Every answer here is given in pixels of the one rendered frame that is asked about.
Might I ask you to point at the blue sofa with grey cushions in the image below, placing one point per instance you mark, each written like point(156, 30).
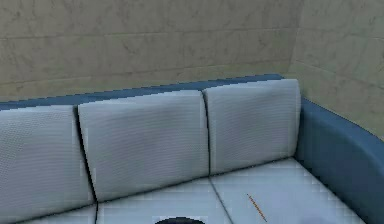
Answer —
point(143, 143)

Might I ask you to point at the dark round object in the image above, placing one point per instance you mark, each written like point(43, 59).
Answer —
point(180, 221)

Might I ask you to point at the thin orange pencil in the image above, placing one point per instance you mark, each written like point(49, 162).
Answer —
point(257, 207)

